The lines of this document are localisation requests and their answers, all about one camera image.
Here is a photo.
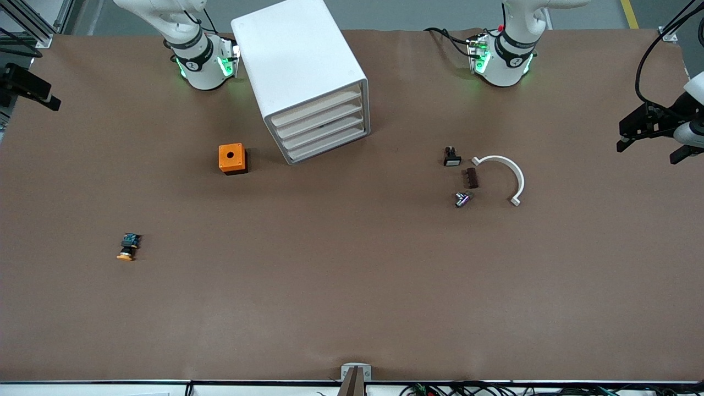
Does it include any grey metal bracket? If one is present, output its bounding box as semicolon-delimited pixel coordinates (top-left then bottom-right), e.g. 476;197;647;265
340;363;372;382

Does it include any white plastic drawer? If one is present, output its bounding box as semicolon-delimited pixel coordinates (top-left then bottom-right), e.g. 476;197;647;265
286;125;367;162
269;88;365;128
280;114;366;150
275;102;365;139

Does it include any orange box with hole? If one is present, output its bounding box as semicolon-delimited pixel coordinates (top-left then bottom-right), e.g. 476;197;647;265
218;143;249;175

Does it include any orange push button switch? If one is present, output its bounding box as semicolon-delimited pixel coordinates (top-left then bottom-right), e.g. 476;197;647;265
116;233;142;262

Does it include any white drawer cabinet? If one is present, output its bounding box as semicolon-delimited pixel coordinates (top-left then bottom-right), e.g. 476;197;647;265
230;0;372;166

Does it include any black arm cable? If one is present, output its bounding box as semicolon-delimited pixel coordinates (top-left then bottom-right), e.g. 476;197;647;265
0;27;43;59
635;0;704;116

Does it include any white curved plastic arc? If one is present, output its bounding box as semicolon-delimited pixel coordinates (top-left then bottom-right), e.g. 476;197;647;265
471;155;525;207

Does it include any brown bar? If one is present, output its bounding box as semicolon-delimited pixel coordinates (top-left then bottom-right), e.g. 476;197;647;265
337;367;365;396

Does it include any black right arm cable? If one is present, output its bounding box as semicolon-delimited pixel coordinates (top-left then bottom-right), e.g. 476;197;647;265
0;27;43;59

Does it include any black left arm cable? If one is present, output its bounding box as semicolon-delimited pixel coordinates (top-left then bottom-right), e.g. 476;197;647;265
635;0;704;116

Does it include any black base cable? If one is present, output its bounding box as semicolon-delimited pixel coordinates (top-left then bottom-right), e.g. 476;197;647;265
425;27;475;57

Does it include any black cable bundle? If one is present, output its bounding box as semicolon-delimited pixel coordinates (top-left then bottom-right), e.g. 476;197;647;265
400;381;704;396

